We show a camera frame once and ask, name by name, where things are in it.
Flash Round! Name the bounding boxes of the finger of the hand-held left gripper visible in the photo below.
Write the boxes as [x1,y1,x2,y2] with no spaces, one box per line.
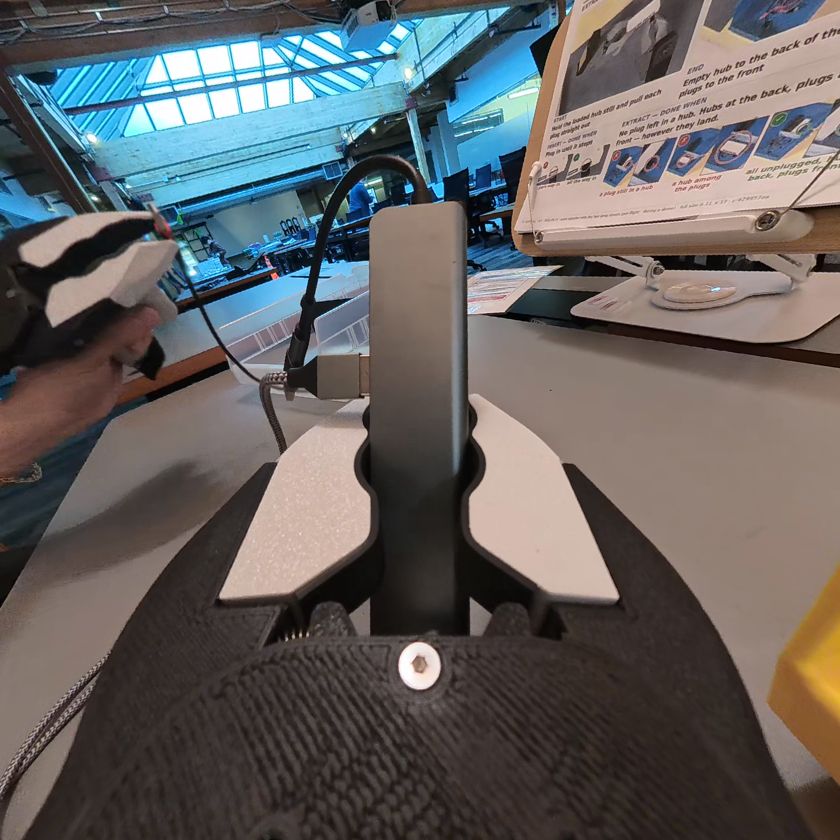
[18,210,163,270]
[45,238,181,328]

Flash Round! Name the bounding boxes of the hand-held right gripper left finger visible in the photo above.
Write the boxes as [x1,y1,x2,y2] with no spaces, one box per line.
[218,398,386,613]

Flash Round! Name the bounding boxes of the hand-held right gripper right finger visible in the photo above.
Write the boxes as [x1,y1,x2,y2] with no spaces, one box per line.
[458,392,622,626]

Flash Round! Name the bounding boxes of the black cable with red plug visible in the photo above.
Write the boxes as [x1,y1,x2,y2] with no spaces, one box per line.
[146,202,270,388]

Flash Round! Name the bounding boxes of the grey braided usb cable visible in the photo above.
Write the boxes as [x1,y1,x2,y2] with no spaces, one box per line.
[0,352,371,805]

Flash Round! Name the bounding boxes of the black hub cable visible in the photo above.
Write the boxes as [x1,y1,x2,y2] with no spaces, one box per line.
[285,154,434,401]

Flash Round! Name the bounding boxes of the grey usb hub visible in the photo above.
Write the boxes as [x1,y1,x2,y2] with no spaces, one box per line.
[367,200,471,636]

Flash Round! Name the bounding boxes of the yellow plastic bin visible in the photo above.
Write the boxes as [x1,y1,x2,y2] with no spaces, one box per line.
[768,571,840,772]

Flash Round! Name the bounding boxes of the person's left hand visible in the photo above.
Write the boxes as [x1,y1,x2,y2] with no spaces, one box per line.
[0,305,163,472]

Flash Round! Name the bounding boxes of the clear plastic tray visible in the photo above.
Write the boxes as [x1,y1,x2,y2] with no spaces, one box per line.
[217,262,371,367]

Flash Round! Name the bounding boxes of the glass skylight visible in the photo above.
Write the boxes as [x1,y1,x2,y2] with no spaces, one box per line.
[49,20,421,140]

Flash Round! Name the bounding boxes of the paper with red label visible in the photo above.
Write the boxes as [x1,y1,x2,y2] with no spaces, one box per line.
[467,266,563,316]

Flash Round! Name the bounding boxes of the black office chair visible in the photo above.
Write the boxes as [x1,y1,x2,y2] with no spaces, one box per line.
[497,150,527,198]

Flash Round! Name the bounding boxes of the ceiling projector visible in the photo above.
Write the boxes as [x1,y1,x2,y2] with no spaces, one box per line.
[340,0,396,52]

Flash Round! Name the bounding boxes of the printed instruction sheet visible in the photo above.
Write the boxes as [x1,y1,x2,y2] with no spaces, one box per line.
[515,0,840,234]

